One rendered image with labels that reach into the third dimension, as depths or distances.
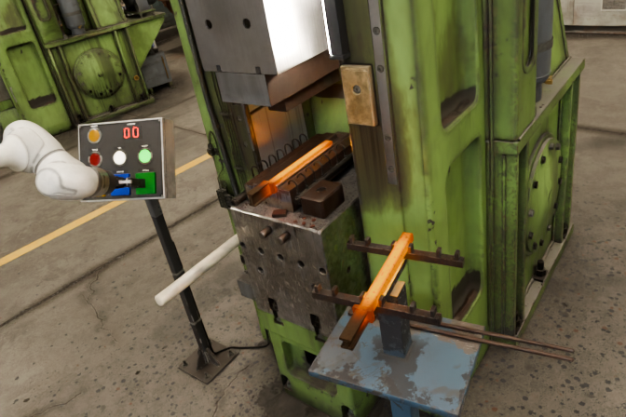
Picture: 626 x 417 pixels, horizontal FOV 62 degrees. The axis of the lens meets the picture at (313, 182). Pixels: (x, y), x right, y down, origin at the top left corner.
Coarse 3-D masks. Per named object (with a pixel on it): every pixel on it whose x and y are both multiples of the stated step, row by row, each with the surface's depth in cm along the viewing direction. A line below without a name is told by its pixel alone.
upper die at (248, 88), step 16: (304, 64) 158; (320, 64) 164; (336, 64) 171; (224, 80) 156; (240, 80) 152; (256, 80) 148; (272, 80) 148; (288, 80) 153; (304, 80) 159; (224, 96) 159; (240, 96) 155; (256, 96) 151; (272, 96) 149; (288, 96) 154
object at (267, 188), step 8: (320, 144) 185; (328, 144) 185; (312, 152) 181; (304, 160) 176; (288, 168) 172; (296, 168) 173; (280, 176) 168; (264, 184) 163; (272, 184) 163; (248, 192) 160; (256, 192) 160; (264, 192) 163; (272, 192) 165; (256, 200) 161; (264, 200) 163
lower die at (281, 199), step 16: (304, 144) 195; (288, 160) 182; (320, 160) 178; (336, 160) 180; (256, 176) 178; (272, 176) 174; (288, 176) 169; (320, 176) 174; (336, 176) 182; (288, 192) 163; (288, 208) 167
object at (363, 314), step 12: (408, 240) 137; (396, 252) 133; (384, 264) 130; (396, 264) 130; (384, 276) 125; (372, 288) 123; (384, 288) 123; (372, 300) 119; (360, 312) 116; (372, 312) 115; (348, 324) 113; (360, 324) 112; (348, 336) 110; (360, 336) 113; (348, 348) 110
